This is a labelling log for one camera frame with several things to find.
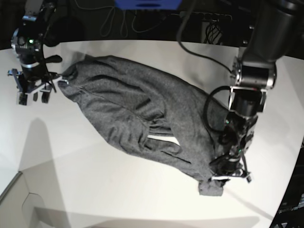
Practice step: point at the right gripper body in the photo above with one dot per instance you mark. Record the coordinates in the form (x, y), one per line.
(34, 76)

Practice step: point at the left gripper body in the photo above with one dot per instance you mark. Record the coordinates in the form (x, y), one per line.
(230, 165)

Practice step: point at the grey t-shirt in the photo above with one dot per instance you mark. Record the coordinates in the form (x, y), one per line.
(147, 113)

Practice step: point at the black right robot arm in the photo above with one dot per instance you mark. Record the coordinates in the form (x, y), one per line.
(35, 25)

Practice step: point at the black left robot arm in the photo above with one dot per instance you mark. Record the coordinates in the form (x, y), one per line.
(254, 73)

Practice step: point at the blue box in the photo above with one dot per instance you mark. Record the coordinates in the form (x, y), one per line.
(148, 4)

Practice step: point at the black power strip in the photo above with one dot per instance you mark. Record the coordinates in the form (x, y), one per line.
(212, 17)

